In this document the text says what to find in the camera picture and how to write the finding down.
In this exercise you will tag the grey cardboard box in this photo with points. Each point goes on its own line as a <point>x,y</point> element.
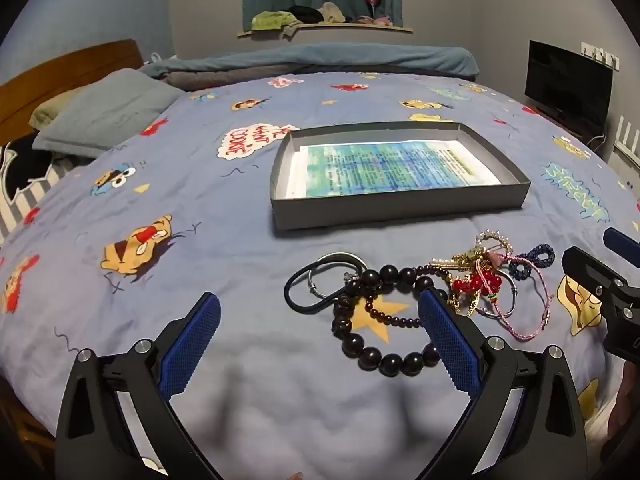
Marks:
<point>400,210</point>

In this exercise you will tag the cartoon printed blue bed sheet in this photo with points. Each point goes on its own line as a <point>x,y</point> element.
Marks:
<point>200,185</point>

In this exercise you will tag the printed blue-green paper sheet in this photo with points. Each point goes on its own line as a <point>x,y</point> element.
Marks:
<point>390,167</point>

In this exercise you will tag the white plastic bag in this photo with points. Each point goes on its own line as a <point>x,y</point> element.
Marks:
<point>160,56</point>

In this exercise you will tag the grey blanket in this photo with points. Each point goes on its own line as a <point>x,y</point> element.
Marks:
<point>210,80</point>

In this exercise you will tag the white wall hooks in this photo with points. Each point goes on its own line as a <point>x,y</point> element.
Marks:
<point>600,52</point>

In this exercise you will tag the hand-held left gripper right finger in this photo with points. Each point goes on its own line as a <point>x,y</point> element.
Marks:
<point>450,340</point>

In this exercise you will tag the black cloth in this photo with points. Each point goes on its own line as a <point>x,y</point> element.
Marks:
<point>305,12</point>

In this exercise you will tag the olive pillow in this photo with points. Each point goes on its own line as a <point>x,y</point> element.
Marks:
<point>50,107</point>

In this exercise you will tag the grey metal hoop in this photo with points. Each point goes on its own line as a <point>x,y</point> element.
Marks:
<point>340,256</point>

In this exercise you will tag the black television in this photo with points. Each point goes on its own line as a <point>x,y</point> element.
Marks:
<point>565,80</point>

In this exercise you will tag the navy bead loop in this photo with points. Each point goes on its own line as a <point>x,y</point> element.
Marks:
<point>542,250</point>

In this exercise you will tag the striped pillow with black figure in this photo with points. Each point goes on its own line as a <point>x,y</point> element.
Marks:
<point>25,170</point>

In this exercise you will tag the silver bangle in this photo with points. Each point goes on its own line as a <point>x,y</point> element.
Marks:
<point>515,300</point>

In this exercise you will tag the person's right forearm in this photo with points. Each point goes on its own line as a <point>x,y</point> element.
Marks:
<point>625,400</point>

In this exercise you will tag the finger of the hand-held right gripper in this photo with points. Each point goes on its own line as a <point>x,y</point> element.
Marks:
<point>585,265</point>
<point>620,242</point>

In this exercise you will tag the blue-grey pillow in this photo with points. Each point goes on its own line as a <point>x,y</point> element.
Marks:
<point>110,110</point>

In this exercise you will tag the teal blanket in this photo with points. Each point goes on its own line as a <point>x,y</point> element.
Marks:
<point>325,57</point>

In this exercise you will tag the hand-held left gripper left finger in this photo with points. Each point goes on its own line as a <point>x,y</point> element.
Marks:
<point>192,345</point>

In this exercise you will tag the beige cloth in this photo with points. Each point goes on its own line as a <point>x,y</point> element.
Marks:
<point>332,12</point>

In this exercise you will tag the pink cloth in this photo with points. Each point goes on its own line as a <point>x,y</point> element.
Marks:
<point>377,21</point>

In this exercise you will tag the white rack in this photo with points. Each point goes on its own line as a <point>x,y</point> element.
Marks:
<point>630,145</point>

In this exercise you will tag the wooden headboard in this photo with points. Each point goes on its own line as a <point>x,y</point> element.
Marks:
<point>60,67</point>

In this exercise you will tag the green cloth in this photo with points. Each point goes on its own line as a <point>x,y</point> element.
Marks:
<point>270,20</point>

